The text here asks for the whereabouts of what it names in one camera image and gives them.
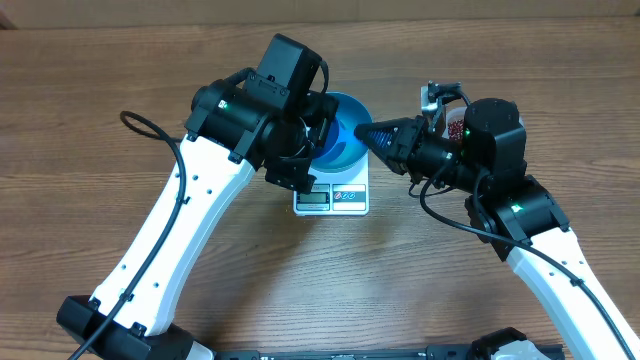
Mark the white digital kitchen scale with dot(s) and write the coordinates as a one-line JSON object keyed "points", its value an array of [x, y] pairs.
{"points": [[341, 188]]}

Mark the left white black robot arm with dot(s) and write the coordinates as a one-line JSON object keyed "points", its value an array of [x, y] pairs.
{"points": [[267, 118]]}

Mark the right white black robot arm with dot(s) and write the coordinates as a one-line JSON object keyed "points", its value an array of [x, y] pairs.
{"points": [[478, 184]]}

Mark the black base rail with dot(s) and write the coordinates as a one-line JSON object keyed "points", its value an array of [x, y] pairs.
{"points": [[506, 343]]}

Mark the clear plastic container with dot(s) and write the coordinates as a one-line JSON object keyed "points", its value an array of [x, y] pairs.
{"points": [[491, 121]]}

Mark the red beans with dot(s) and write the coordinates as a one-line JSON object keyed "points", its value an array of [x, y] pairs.
{"points": [[456, 130]]}

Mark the teal blue bowl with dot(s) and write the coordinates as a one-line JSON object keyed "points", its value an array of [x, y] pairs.
{"points": [[350, 110]]}

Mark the blue plastic measuring scoop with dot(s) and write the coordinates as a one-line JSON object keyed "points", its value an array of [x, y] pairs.
{"points": [[341, 142]]}

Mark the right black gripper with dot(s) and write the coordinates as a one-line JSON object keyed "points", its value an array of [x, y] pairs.
{"points": [[409, 130]]}

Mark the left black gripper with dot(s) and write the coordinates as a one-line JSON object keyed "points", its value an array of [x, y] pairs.
{"points": [[296, 175]]}

